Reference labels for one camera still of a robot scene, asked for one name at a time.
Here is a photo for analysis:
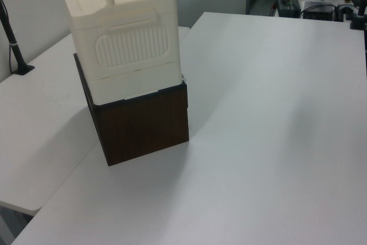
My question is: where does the black rectangular electronics box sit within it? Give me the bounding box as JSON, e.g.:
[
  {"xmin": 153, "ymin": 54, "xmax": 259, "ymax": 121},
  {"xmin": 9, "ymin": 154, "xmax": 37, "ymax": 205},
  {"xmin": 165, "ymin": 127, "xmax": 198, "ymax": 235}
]
[{"xmin": 302, "ymin": 0, "xmax": 337, "ymax": 21}]

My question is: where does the black clamp-mounted stand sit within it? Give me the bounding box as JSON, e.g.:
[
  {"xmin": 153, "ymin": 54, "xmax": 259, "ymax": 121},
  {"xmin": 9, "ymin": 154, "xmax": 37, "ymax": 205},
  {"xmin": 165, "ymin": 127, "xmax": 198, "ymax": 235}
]
[{"xmin": 337, "ymin": 0, "xmax": 367, "ymax": 31}]

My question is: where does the cream plastic storage cabinet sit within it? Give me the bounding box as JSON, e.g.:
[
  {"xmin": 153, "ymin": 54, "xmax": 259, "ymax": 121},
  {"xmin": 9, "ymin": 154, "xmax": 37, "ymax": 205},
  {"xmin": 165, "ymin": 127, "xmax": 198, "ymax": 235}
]
[{"xmin": 57, "ymin": 0, "xmax": 185, "ymax": 106}]

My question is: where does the dark brown wooden box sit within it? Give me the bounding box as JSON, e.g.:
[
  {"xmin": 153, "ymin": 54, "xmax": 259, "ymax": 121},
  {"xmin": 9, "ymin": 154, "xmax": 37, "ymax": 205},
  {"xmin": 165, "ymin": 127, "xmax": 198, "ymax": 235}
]
[{"xmin": 73, "ymin": 52, "xmax": 190, "ymax": 168}]

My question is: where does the black camera stand pole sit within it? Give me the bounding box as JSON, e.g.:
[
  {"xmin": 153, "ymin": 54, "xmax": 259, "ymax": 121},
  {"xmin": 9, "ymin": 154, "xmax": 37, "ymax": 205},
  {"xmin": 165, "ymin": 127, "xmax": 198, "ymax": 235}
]
[{"xmin": 0, "ymin": 0, "xmax": 36, "ymax": 76}]

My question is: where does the black device with green label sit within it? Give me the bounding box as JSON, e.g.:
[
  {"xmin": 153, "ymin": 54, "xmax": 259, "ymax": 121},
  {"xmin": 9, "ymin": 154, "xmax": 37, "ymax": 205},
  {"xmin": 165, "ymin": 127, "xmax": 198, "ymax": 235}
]
[{"xmin": 275, "ymin": 0, "xmax": 302, "ymax": 18}]

